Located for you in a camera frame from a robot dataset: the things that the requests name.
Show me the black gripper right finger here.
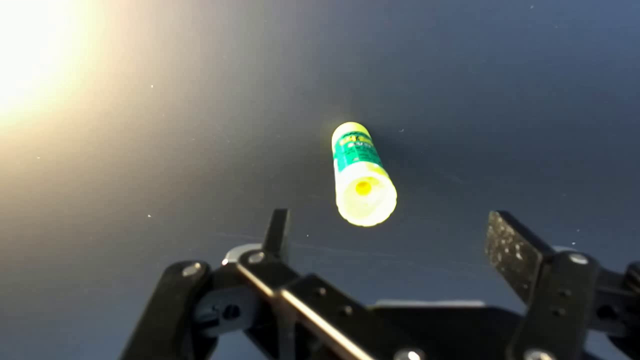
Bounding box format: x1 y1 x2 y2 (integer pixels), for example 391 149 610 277
483 211 555 302

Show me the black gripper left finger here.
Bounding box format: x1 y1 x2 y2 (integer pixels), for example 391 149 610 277
261 209 289 261

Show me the yellow green glue stick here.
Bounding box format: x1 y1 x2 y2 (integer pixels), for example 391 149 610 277
330 120 398 229

